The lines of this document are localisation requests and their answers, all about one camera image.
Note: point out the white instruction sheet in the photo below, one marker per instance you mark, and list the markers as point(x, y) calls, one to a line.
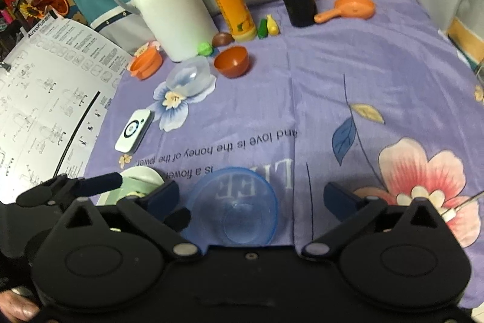
point(45, 99)

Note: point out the blue transparent bowl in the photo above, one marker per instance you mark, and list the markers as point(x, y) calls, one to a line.
point(234, 209)

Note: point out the green square plate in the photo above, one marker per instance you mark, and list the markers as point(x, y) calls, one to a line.
point(130, 188)

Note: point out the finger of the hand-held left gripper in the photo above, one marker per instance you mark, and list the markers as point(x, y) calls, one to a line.
point(98, 183)
point(178, 219)

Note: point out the green toy bottle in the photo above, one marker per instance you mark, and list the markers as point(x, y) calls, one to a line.
point(262, 28)

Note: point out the orange toy pot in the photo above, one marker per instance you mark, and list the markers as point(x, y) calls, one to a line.
point(145, 62)

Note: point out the small orange bowl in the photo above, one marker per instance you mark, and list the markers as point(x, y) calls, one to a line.
point(230, 63)

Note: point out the clear transparent bowl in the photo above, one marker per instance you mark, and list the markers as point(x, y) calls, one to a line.
point(189, 79)

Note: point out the green and yellow toy pieces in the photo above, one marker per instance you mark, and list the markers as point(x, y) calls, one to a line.
point(273, 26)

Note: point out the green toy fruit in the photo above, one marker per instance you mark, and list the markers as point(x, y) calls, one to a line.
point(205, 49)

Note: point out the person's left hand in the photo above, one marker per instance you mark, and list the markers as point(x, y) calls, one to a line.
point(17, 306)

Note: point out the brown toy fruit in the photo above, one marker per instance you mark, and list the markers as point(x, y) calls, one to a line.
point(222, 39)

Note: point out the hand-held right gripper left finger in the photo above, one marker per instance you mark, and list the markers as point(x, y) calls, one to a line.
point(164, 196)

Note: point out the white thermos jug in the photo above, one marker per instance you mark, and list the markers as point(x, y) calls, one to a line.
point(170, 5)

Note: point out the orange toy frying pan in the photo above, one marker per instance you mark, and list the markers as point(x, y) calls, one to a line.
point(355, 7)

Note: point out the purple floral cloth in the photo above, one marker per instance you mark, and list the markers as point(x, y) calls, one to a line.
point(321, 81)

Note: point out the white round plate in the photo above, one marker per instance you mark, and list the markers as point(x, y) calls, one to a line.
point(145, 173)

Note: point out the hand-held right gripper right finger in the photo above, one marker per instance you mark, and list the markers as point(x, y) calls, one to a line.
point(338, 200)

